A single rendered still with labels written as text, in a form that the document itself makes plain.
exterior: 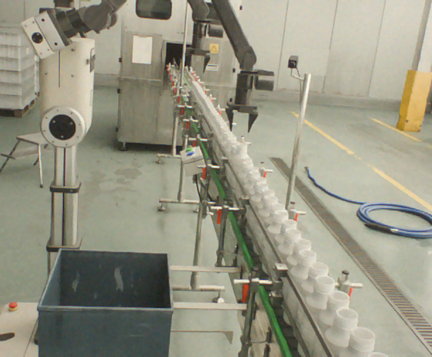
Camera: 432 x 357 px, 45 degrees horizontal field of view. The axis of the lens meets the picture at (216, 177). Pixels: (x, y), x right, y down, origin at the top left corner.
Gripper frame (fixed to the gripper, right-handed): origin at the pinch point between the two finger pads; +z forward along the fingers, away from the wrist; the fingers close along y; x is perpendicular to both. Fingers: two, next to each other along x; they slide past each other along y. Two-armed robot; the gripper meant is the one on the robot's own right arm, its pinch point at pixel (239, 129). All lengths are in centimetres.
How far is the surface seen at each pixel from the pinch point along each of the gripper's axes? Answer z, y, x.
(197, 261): 98, 1, 95
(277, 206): 10, 3, -51
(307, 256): 11, 2, -80
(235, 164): 12.3, -0.6, -1.8
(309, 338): 21, 0, -95
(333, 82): 74, 392, 988
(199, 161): 15.4, -12.1, 12.0
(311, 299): 13, 0, -93
